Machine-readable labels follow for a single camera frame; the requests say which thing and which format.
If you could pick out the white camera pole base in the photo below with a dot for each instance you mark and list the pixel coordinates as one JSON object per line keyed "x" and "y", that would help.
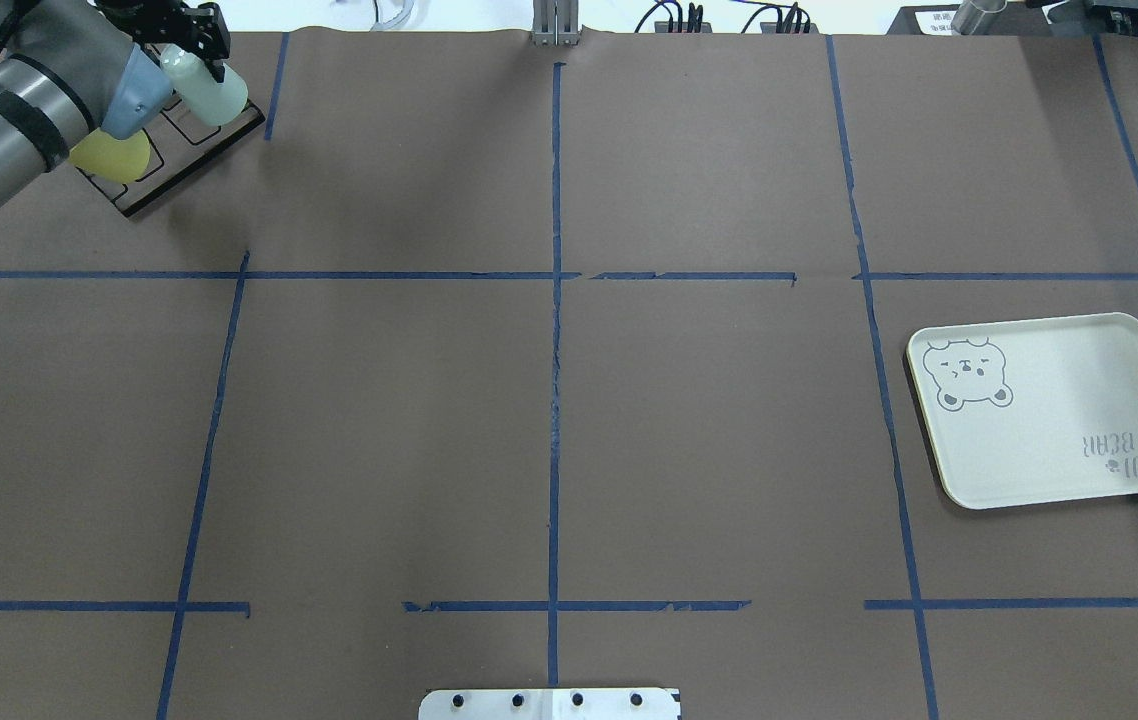
{"x": 553, "y": 703}

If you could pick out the pale green cup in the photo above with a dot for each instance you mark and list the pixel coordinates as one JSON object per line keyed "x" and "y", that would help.
{"x": 213, "y": 102}

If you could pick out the cream bear tray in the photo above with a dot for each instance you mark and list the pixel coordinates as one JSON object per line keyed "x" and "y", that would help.
{"x": 1033, "y": 411}

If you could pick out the aluminium frame post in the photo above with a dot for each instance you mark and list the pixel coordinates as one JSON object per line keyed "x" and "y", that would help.
{"x": 556, "y": 23}

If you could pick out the silver metal cylinder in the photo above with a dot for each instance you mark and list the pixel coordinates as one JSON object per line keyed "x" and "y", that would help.
{"x": 976, "y": 17}

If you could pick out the brown paper table cover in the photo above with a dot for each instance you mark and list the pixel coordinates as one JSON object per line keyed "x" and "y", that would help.
{"x": 482, "y": 365}

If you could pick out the black wire cup rack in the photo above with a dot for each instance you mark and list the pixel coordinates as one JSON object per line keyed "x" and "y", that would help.
{"x": 180, "y": 145}

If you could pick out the yellow cup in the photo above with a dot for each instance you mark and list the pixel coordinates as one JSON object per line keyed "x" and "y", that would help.
{"x": 119, "y": 161}

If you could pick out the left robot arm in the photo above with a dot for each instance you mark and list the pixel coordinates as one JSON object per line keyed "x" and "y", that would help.
{"x": 69, "y": 69}

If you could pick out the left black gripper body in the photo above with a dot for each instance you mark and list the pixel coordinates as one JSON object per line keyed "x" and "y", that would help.
{"x": 191, "y": 32}

